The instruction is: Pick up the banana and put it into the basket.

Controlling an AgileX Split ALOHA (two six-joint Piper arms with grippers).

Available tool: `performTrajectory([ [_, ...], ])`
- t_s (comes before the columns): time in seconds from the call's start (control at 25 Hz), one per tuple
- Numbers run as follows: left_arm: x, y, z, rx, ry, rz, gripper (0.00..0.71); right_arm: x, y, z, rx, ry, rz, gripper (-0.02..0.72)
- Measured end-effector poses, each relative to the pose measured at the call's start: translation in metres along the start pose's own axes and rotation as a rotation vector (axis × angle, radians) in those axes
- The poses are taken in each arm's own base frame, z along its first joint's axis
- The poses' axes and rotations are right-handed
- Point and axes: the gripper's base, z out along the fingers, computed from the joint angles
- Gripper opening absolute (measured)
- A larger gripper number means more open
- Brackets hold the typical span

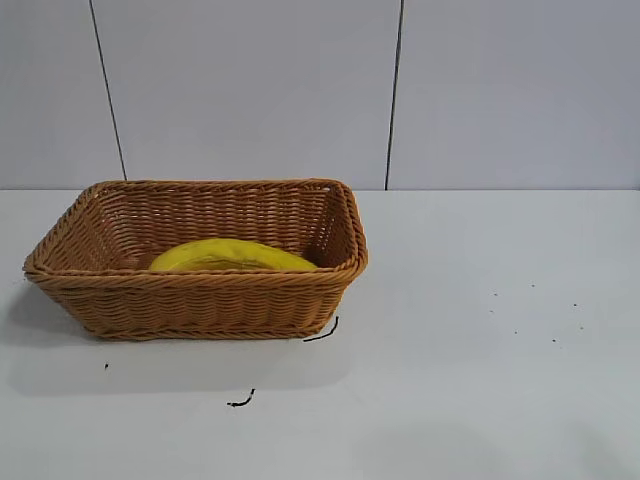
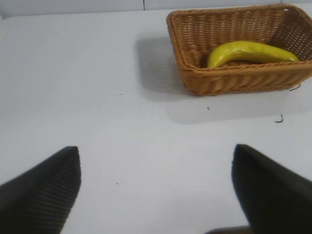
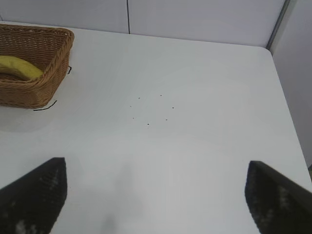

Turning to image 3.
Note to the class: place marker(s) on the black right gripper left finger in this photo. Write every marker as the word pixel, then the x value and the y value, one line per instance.
pixel 34 200

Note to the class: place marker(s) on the brown woven wicker basket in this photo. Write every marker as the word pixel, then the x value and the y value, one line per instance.
pixel 31 92

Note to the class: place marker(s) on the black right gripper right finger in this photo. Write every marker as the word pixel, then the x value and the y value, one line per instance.
pixel 278 200

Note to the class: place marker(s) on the yellow banana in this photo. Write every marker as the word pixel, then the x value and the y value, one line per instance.
pixel 22 68

